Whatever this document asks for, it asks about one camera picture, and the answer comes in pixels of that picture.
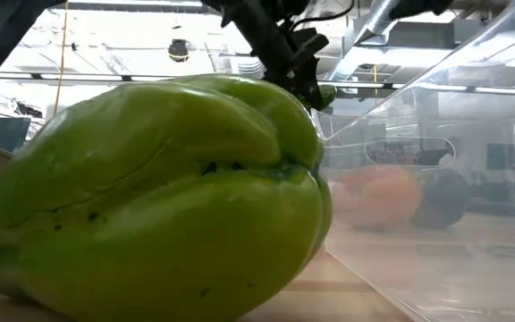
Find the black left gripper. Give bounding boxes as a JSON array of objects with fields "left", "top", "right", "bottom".
[{"left": 221, "top": 4, "right": 325, "bottom": 112}]

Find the dark green cucumber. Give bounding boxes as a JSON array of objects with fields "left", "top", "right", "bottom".
[{"left": 300, "top": 83, "right": 338, "bottom": 112}]

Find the orange persimmon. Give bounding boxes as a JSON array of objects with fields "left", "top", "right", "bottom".
[{"left": 331, "top": 165, "right": 423, "bottom": 232}]

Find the green chayote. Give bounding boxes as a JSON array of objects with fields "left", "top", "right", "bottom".
[{"left": 0, "top": 73, "right": 333, "bottom": 322}]

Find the black ceiling fixture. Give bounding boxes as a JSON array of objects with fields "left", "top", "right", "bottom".
[{"left": 167, "top": 38, "right": 190, "bottom": 64}]

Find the dark purple round fruit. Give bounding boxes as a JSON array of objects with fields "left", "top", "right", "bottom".
[{"left": 411, "top": 168, "right": 471, "bottom": 231}]

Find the grey rectangular ceiling duct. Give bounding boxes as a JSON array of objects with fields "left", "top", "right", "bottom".
[{"left": 359, "top": 17, "right": 491, "bottom": 53}]

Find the silver spiral ceiling duct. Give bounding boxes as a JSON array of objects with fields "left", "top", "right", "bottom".
[
  {"left": 326, "top": 0, "right": 419, "bottom": 84},
  {"left": 234, "top": 57, "right": 267, "bottom": 80}
]

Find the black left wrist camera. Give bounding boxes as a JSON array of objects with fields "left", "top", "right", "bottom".
[{"left": 291, "top": 27, "right": 331, "bottom": 64}]

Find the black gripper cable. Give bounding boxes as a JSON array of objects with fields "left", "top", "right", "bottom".
[{"left": 289, "top": 0, "right": 357, "bottom": 32}]

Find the long ceiling light rail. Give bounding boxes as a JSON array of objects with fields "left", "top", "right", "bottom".
[{"left": 0, "top": 70, "right": 515, "bottom": 97}]

